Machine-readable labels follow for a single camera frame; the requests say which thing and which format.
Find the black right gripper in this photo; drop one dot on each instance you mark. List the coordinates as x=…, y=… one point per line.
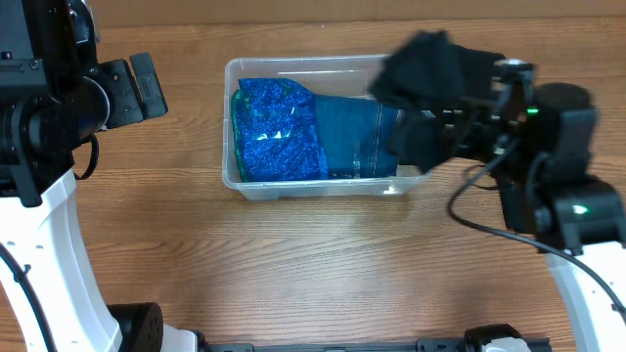
x=458, y=134

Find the large black garment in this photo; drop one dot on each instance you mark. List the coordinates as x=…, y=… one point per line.
x=425, y=77

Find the dark teal garment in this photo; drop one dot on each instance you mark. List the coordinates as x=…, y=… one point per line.
x=353, y=132

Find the sparkly blue garment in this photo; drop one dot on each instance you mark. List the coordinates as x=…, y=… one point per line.
x=276, y=132

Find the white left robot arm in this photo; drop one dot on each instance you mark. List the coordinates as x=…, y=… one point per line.
x=56, y=96

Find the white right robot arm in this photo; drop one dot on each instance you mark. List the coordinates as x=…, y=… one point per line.
x=535, y=142

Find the clear plastic storage bin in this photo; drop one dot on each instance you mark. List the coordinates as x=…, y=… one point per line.
x=346, y=76

